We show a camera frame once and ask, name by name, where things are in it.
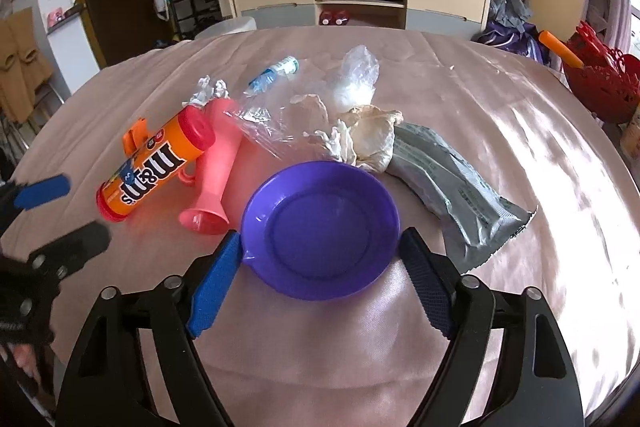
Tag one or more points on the orange candy tube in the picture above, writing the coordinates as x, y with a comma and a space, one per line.
159, 158

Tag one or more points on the purple bag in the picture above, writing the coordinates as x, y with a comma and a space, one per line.
523, 42

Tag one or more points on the grey foil pouch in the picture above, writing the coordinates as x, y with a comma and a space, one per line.
476, 221

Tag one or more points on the beige hanging coat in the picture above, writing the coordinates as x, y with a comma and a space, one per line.
23, 67

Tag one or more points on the pink satin tablecloth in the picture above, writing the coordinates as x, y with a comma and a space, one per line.
541, 334

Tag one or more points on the person left hand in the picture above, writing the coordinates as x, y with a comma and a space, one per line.
24, 357

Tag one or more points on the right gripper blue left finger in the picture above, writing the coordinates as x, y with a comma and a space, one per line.
208, 281

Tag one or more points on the orange stick handle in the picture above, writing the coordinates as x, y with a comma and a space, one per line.
560, 49

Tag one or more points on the purple plastic plate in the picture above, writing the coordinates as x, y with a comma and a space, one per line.
320, 231

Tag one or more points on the pink plastic cup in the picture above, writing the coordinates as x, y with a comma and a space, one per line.
206, 214

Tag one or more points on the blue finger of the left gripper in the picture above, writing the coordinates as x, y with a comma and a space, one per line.
30, 196

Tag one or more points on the orange paper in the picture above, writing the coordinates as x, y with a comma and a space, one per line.
135, 136

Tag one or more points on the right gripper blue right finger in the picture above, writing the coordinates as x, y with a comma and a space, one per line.
433, 295

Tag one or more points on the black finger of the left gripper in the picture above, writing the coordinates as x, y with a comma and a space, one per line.
70, 252

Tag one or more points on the blue white small bottle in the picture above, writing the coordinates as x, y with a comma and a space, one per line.
284, 69

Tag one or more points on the beige tv cabinet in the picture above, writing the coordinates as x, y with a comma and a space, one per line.
458, 18

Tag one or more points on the foil wrapper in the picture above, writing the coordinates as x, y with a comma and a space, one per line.
209, 90

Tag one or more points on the clear plastic wrap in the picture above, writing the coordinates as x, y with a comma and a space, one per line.
287, 125

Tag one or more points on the red gift basket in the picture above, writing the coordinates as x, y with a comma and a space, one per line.
608, 82

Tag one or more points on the white round stool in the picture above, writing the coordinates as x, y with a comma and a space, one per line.
228, 27

